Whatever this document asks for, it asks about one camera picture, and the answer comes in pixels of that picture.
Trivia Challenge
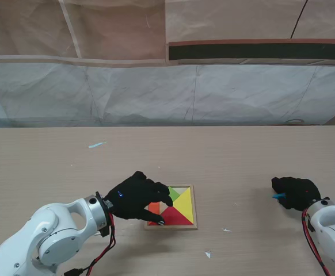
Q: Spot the beige paper backdrop sheet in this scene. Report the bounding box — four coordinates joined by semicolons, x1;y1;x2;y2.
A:
0;0;335;68

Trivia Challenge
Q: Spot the natural wood tangram triangle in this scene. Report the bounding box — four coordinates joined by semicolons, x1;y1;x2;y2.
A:
159;200;173;215

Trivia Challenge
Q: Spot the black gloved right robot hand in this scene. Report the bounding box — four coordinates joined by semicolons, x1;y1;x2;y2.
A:
271;176;322;212

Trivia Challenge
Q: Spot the marble print backdrop sheet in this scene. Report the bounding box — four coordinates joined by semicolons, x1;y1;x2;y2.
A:
0;56;335;129

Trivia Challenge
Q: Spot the orange tangram parallelogram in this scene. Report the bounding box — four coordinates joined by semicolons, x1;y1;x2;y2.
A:
147;201;161;227

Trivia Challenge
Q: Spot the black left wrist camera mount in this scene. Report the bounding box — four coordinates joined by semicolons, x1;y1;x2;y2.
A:
99;223;113;237

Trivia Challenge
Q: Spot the red black left hand cable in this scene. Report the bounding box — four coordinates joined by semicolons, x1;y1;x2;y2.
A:
63;212;118;276

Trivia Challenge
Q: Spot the red black hand cable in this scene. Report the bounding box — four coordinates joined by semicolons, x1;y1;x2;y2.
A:
63;212;118;276
300;208;332;276

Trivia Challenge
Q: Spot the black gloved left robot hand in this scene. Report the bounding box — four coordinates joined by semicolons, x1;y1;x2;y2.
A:
102;170;175;227

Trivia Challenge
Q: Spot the red large tangram triangle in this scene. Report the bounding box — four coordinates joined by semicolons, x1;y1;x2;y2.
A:
149;206;192;226

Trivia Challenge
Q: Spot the yellow large tangram triangle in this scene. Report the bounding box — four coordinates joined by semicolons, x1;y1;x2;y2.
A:
172;187;192;226

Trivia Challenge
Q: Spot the black strip with red edge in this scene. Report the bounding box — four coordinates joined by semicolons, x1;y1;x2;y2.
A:
166;39;335;66

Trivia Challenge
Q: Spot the green tangram square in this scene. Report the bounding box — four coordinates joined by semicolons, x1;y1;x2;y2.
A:
167;186;182;202

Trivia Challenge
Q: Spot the red black right hand cable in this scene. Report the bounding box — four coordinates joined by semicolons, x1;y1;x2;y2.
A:
300;208;332;276

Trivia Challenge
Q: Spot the square wooden tangram tray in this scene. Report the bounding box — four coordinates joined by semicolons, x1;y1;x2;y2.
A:
143;184;199;232

